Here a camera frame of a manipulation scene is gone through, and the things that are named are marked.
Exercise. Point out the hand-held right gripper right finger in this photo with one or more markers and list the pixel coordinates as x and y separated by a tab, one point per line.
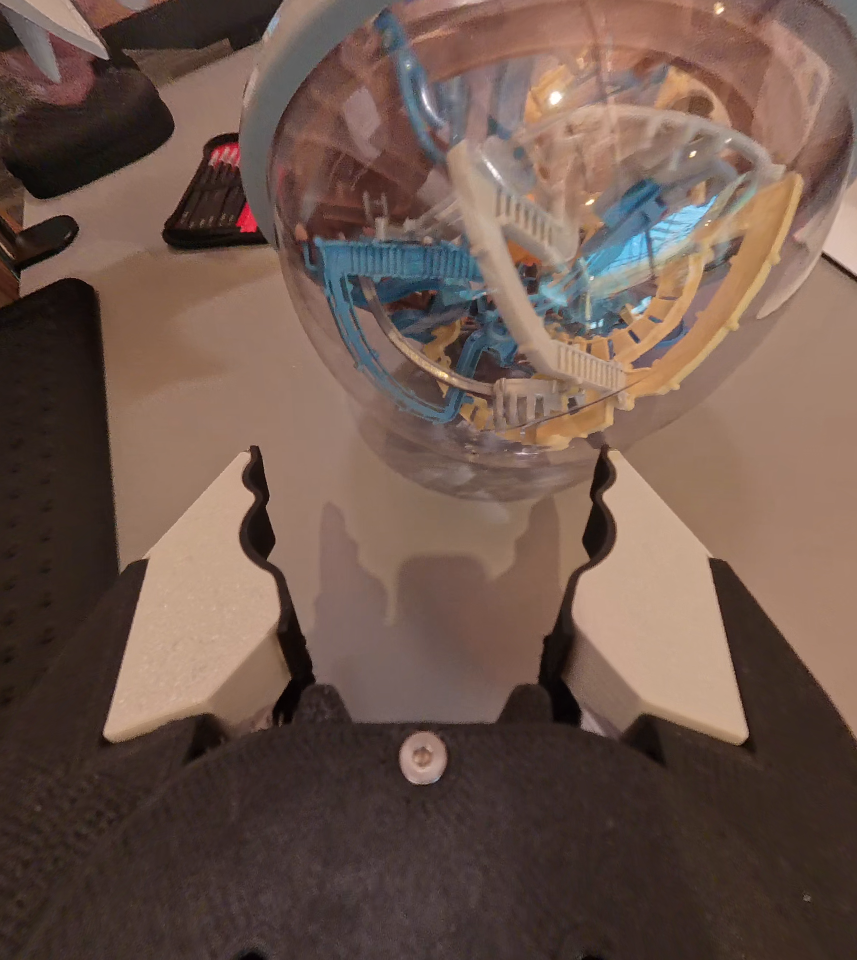
654	623

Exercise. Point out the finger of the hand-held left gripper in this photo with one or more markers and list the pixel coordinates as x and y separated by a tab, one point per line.
61	27

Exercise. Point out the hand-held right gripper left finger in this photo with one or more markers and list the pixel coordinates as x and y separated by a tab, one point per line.
196	615

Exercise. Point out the black red tweezers case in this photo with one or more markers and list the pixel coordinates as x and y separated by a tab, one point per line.
189	203

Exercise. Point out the set of black tweezers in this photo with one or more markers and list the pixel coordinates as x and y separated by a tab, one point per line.
216	188

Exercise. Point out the black perforated wrist rest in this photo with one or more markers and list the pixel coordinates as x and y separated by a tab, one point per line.
39	495

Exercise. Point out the clear maze ball toy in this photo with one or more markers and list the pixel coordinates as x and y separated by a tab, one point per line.
549	225

